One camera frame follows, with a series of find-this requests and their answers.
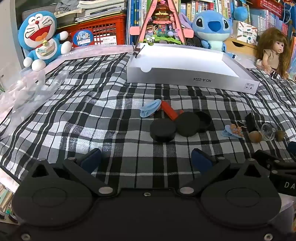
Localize colourful printed box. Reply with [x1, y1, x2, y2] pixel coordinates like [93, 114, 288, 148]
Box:
[236, 21, 258, 44]

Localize brown haired doll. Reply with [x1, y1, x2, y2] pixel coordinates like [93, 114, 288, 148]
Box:
[255, 28, 294, 79]

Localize light blue hair clip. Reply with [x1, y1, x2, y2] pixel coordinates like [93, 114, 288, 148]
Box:
[140, 99, 162, 117]

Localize white cardboard box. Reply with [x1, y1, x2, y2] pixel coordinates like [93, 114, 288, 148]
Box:
[126, 44, 260, 94]

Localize red plastic crate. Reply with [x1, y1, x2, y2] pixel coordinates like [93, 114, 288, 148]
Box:
[55, 14, 127, 48]

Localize black white plaid cloth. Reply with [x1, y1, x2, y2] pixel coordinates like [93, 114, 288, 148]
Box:
[0, 52, 296, 209]

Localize blue clip with orange charm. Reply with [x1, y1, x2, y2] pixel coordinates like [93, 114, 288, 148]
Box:
[221, 124, 243, 139]

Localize clear plastic bag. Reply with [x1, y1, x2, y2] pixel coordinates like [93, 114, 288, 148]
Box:
[0, 67, 67, 116]

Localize blue alien plush toy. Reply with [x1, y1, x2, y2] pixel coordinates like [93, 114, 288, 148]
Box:
[179, 9, 234, 52]

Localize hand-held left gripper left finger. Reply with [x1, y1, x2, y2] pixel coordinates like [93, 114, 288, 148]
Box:
[24, 148, 114, 197]

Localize blue cat plush toy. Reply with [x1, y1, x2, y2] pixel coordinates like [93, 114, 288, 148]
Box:
[18, 8, 73, 71]

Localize pink bubble wrap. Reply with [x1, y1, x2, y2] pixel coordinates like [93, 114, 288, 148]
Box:
[21, 44, 134, 77]

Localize stack of books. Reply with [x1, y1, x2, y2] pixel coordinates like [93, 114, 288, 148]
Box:
[54, 0, 126, 22]

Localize round blue sticker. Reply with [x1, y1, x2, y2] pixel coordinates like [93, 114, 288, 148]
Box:
[73, 30, 94, 48]

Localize row of blue books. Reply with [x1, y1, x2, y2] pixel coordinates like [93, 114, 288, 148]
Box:
[127, 0, 148, 44]

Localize pink triangular diorama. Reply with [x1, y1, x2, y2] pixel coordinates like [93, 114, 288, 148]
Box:
[131, 0, 195, 45]

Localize clear plastic cup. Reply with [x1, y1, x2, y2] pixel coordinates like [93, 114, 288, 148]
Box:
[261, 123, 276, 141]

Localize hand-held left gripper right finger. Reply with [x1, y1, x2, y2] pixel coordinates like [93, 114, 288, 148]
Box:
[179, 148, 270, 197]

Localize red plastic clip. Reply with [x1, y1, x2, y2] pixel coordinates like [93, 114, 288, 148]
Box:
[160, 101, 184, 121]

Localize row of pale books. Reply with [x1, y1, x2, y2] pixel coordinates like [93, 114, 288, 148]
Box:
[250, 7, 289, 35]

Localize blue white plush toy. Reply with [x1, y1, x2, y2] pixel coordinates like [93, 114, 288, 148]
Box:
[233, 6, 250, 20]

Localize row of upright books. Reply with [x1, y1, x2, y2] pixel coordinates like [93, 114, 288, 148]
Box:
[179, 0, 234, 21]

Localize red plastic basket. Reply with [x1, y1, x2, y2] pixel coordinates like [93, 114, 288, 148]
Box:
[259, 0, 284, 16]

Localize grey cloth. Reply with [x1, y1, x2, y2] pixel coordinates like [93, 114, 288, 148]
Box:
[57, 0, 79, 12]

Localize black round disc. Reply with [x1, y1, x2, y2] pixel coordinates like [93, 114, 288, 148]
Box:
[195, 111, 212, 132]
[150, 119, 177, 142]
[176, 112, 201, 137]

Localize wooden drawer box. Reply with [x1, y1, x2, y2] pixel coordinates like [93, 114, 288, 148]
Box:
[225, 37, 258, 56]

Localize small black binder clip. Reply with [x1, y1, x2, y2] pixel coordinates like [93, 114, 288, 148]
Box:
[132, 44, 146, 58]

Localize blue bag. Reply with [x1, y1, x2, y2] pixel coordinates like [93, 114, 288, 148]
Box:
[281, 0, 296, 24]

